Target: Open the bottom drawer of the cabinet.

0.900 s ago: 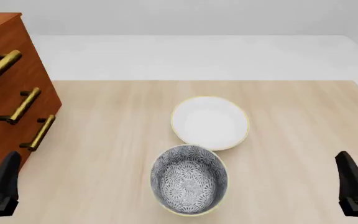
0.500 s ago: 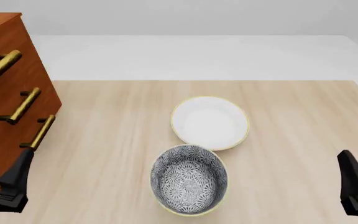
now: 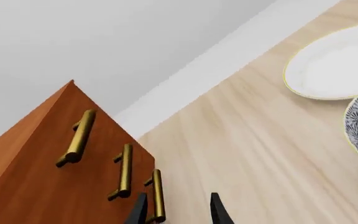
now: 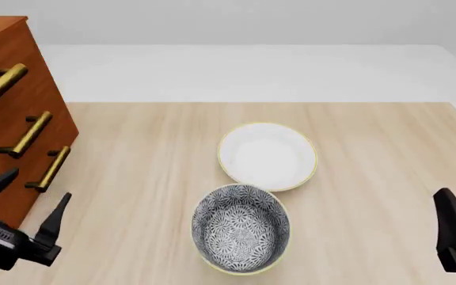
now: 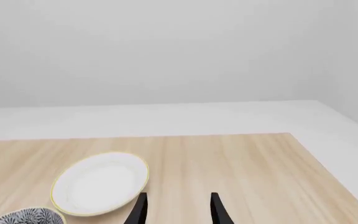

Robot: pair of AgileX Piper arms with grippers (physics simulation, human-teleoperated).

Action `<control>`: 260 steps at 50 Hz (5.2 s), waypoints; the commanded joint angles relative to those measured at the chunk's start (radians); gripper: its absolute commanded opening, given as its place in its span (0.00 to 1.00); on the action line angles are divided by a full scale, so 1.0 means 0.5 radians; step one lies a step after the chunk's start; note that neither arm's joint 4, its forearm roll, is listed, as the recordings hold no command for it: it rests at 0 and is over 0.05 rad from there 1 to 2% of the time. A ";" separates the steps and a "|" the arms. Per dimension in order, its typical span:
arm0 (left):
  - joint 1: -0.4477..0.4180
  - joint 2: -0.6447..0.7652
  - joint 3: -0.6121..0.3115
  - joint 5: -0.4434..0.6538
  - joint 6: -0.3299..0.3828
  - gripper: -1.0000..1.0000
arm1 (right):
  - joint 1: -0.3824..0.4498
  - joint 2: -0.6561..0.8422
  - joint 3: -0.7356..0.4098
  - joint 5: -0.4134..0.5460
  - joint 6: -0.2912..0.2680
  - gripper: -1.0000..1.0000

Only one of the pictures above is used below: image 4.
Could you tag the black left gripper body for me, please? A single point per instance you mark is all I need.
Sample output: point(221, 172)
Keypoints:
point(22, 246)

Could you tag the blue-grey floral patterned bowl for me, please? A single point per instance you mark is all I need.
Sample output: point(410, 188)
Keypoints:
point(240, 234)

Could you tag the white plate with yellow rim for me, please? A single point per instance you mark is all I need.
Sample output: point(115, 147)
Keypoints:
point(267, 156)

